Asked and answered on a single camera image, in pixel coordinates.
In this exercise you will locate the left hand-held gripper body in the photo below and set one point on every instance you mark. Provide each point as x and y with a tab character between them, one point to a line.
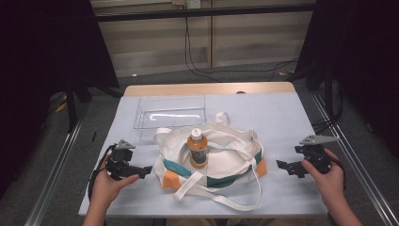
120	163

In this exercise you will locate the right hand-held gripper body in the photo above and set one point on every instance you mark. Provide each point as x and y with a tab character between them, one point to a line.
315	153

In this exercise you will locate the orange drink bottle white cap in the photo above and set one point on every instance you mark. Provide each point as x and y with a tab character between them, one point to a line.
197	150

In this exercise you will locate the white green orange tote bag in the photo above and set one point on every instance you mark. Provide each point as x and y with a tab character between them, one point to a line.
230	157

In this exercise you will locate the person's left hand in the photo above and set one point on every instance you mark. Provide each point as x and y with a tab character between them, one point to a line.
105	188

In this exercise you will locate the person's right hand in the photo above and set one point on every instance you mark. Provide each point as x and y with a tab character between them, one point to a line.
331	185

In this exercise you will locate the clear plastic tray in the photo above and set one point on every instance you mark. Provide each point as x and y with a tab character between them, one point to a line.
171	113

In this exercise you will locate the black metal stand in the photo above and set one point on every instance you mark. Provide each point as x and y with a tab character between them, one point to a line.
329	94
72	109

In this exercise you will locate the black curtain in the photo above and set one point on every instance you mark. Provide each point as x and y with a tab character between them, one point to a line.
360	47
37	62

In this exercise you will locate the black horizontal bar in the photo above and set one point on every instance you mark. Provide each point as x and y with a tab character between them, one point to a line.
204	12

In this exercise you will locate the metal floor rail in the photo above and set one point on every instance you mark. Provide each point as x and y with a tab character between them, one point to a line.
56	169
354	160

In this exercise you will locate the white wall socket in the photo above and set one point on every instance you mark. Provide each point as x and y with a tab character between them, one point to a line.
194	3

